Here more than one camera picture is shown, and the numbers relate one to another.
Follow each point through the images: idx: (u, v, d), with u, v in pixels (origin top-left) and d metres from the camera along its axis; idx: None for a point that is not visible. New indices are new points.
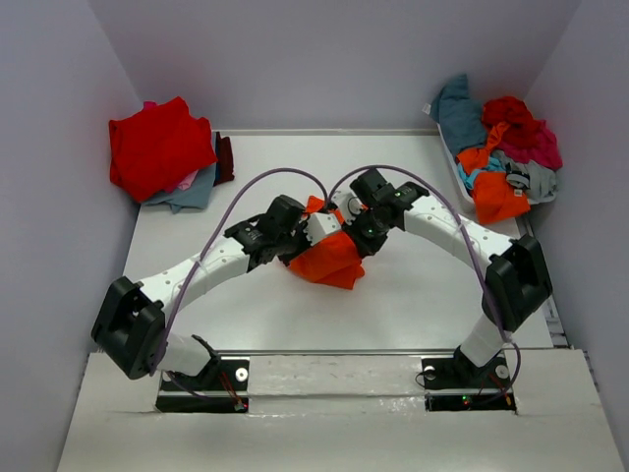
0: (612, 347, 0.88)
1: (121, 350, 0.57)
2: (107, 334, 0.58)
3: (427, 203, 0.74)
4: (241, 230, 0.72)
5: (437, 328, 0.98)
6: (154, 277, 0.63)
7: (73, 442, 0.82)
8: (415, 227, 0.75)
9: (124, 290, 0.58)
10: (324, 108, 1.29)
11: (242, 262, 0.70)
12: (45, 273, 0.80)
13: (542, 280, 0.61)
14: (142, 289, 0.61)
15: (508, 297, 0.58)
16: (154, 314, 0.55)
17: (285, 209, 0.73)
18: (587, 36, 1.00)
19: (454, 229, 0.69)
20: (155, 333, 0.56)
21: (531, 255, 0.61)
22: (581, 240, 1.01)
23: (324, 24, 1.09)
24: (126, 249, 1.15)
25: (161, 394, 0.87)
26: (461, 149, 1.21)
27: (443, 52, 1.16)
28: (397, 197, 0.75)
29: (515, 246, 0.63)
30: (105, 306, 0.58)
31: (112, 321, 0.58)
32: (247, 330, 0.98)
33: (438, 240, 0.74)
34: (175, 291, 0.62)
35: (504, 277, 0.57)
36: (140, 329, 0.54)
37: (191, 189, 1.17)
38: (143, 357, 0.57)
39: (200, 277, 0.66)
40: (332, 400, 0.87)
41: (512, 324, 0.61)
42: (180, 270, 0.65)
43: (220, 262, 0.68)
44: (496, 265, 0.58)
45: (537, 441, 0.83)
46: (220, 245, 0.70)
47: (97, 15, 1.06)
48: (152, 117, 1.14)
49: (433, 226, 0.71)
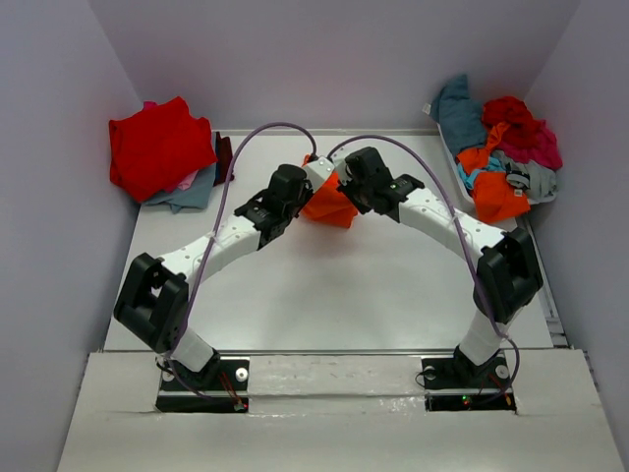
0: (612, 348, 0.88)
1: (145, 324, 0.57)
2: (130, 310, 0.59)
3: (420, 196, 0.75)
4: (250, 210, 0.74)
5: (438, 327, 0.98)
6: (173, 254, 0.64)
7: (73, 442, 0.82)
8: (409, 218, 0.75)
9: (146, 265, 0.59)
10: (324, 108, 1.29)
11: (253, 238, 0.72)
12: (46, 274, 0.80)
13: (532, 272, 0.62)
14: (163, 264, 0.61)
15: (499, 290, 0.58)
16: (177, 284, 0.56)
17: (286, 183, 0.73)
18: (587, 36, 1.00)
19: (448, 221, 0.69)
20: (180, 306, 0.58)
21: (522, 248, 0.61)
22: (581, 239, 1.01)
23: (324, 25, 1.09)
24: (126, 249, 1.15)
25: (161, 393, 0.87)
26: (461, 149, 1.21)
27: (443, 52, 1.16)
28: (392, 189, 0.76)
29: (507, 239, 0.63)
30: (128, 281, 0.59)
31: (135, 297, 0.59)
32: (247, 329, 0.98)
33: (431, 233, 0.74)
34: (196, 265, 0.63)
35: (494, 269, 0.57)
36: (166, 300, 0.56)
37: (191, 189, 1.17)
38: (168, 330, 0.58)
39: (217, 253, 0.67)
40: (332, 400, 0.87)
41: (502, 316, 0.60)
42: (198, 244, 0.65)
43: (234, 238, 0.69)
44: (487, 259, 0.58)
45: (537, 441, 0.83)
46: (233, 223, 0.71)
47: (97, 16, 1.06)
48: (153, 115, 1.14)
49: (428, 218, 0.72)
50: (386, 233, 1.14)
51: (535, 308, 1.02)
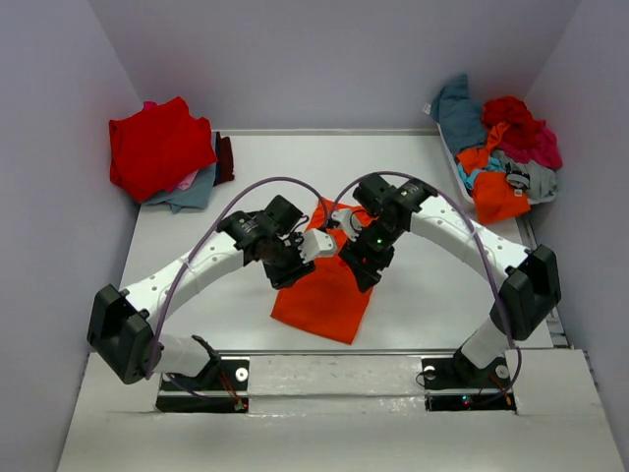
0: (612, 347, 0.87)
1: (114, 356, 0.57)
2: (100, 341, 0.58)
3: (434, 206, 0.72)
4: (235, 223, 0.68)
5: (439, 328, 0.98)
6: (142, 282, 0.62)
7: (72, 442, 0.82)
8: (424, 229, 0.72)
9: (110, 299, 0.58)
10: (323, 107, 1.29)
11: (234, 259, 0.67)
12: (46, 273, 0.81)
13: (552, 289, 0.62)
14: (128, 297, 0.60)
15: (522, 310, 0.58)
16: (139, 324, 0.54)
17: (284, 208, 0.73)
18: (587, 36, 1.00)
19: (467, 237, 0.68)
20: (144, 342, 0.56)
21: (547, 266, 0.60)
22: (582, 239, 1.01)
23: (324, 25, 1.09)
24: (126, 249, 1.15)
25: (161, 394, 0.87)
26: (461, 149, 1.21)
27: (442, 52, 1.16)
28: (402, 196, 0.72)
29: (530, 257, 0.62)
30: (94, 315, 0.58)
31: (103, 329, 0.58)
32: (247, 329, 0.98)
33: (446, 245, 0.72)
34: (162, 297, 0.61)
35: (520, 291, 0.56)
36: (128, 338, 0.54)
37: (191, 189, 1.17)
38: (136, 363, 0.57)
39: (190, 280, 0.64)
40: (332, 400, 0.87)
41: (518, 331, 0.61)
42: (168, 272, 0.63)
43: (210, 262, 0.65)
44: (513, 281, 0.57)
45: (537, 441, 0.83)
46: (210, 242, 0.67)
47: (97, 16, 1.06)
48: (151, 118, 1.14)
49: (446, 232, 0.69)
50: None
51: None
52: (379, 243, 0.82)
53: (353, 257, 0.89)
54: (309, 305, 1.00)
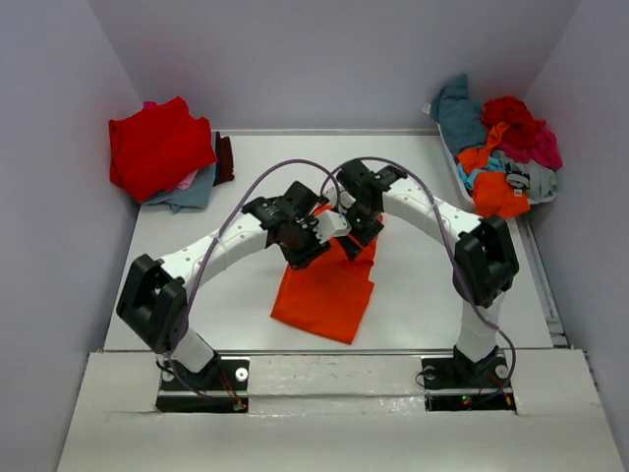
0: (612, 347, 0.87)
1: (144, 325, 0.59)
2: (132, 310, 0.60)
3: (402, 185, 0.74)
4: (258, 206, 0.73)
5: (439, 327, 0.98)
6: (174, 255, 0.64)
7: (72, 442, 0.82)
8: (393, 206, 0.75)
9: (145, 267, 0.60)
10: (323, 108, 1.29)
11: (257, 238, 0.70)
12: (46, 274, 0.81)
13: (508, 258, 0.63)
14: (162, 266, 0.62)
15: (476, 273, 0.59)
16: (176, 291, 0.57)
17: (303, 193, 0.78)
18: (587, 36, 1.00)
19: (428, 209, 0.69)
20: (178, 311, 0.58)
21: (498, 233, 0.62)
22: (582, 239, 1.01)
23: (324, 25, 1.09)
24: (126, 249, 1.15)
25: (161, 393, 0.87)
26: (461, 149, 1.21)
27: (442, 52, 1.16)
28: (376, 179, 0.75)
29: (484, 224, 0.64)
30: (128, 282, 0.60)
31: (136, 297, 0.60)
32: (247, 329, 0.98)
33: (415, 221, 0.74)
34: (196, 267, 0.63)
35: (471, 253, 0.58)
36: (164, 305, 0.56)
37: (190, 189, 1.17)
38: (166, 332, 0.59)
39: (219, 254, 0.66)
40: (333, 400, 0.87)
41: (478, 301, 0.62)
42: (200, 246, 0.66)
43: (239, 238, 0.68)
44: (463, 244, 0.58)
45: (537, 441, 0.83)
46: (238, 220, 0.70)
47: (97, 16, 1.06)
48: (151, 117, 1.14)
49: (410, 207, 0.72)
50: (387, 233, 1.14)
51: (535, 309, 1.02)
52: (360, 221, 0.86)
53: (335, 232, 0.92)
54: (309, 304, 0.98)
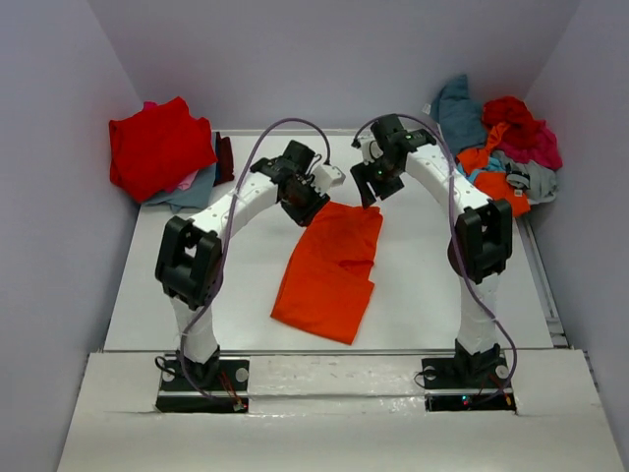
0: (612, 347, 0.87)
1: (186, 281, 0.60)
2: (170, 269, 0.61)
3: (428, 149, 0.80)
4: (264, 165, 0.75)
5: (439, 327, 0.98)
6: (200, 213, 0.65)
7: (72, 442, 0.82)
8: (415, 169, 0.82)
9: (179, 226, 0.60)
10: (323, 108, 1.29)
11: (268, 193, 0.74)
12: (46, 274, 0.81)
13: (504, 241, 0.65)
14: (195, 223, 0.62)
15: (469, 247, 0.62)
16: (212, 241, 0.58)
17: (301, 149, 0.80)
18: (587, 36, 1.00)
19: (444, 178, 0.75)
20: (214, 260, 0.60)
21: (501, 216, 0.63)
22: (582, 239, 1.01)
23: (324, 25, 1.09)
24: (126, 249, 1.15)
25: (161, 394, 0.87)
26: (461, 149, 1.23)
27: (442, 53, 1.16)
28: (407, 138, 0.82)
29: (491, 206, 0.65)
30: (164, 244, 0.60)
31: (173, 257, 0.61)
32: (247, 329, 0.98)
33: (430, 188, 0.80)
34: (224, 222, 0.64)
35: (468, 227, 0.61)
36: (205, 256, 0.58)
37: (190, 189, 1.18)
38: (207, 285, 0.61)
39: (242, 209, 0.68)
40: (333, 400, 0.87)
41: (468, 272, 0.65)
42: (222, 204, 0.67)
43: (255, 194, 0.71)
44: (465, 216, 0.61)
45: (537, 441, 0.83)
46: (251, 179, 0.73)
47: (98, 16, 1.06)
48: (152, 117, 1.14)
49: (428, 172, 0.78)
50: (387, 233, 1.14)
51: (535, 309, 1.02)
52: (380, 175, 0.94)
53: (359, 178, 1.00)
54: (310, 305, 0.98)
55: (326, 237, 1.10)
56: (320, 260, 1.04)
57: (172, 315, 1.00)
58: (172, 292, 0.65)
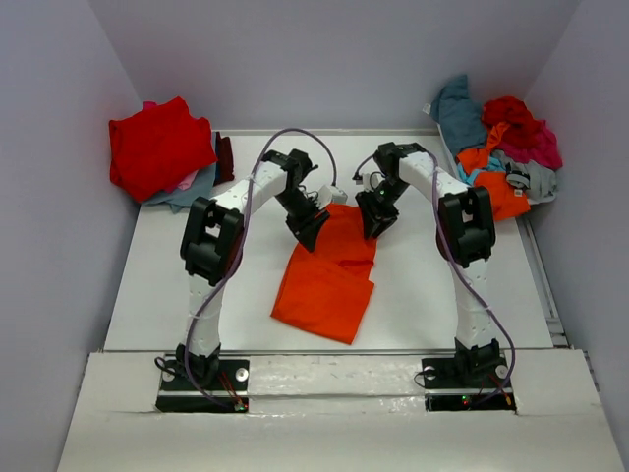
0: (612, 348, 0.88)
1: (212, 258, 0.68)
2: (197, 247, 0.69)
3: (418, 155, 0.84)
4: (273, 155, 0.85)
5: (437, 327, 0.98)
6: (221, 195, 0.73)
7: (72, 442, 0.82)
8: (406, 173, 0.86)
9: (204, 206, 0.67)
10: (323, 107, 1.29)
11: (280, 178, 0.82)
12: (46, 275, 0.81)
13: (486, 225, 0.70)
14: (217, 204, 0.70)
15: (451, 229, 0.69)
16: (235, 217, 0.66)
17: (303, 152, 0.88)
18: (587, 37, 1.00)
19: (428, 175, 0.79)
20: (237, 234, 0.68)
21: (480, 203, 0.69)
22: (581, 239, 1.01)
23: (324, 25, 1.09)
24: (126, 249, 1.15)
25: (161, 394, 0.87)
26: (461, 149, 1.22)
27: (442, 52, 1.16)
28: (400, 148, 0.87)
29: (471, 193, 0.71)
30: (190, 222, 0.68)
31: (199, 234, 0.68)
32: (246, 330, 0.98)
33: (420, 187, 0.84)
34: (243, 202, 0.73)
35: (448, 209, 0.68)
36: (229, 231, 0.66)
37: (191, 189, 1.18)
38: (228, 259, 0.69)
39: (257, 192, 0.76)
40: (332, 400, 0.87)
41: (455, 258, 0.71)
42: (241, 187, 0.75)
43: (269, 179, 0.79)
44: (445, 200, 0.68)
45: (537, 440, 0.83)
46: (265, 167, 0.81)
47: (97, 17, 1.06)
48: (152, 117, 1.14)
49: (417, 173, 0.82)
50: (387, 234, 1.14)
51: (535, 309, 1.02)
52: (383, 195, 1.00)
53: (363, 204, 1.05)
54: (310, 305, 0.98)
55: (324, 237, 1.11)
56: (321, 260, 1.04)
57: (172, 316, 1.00)
58: (193, 270, 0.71)
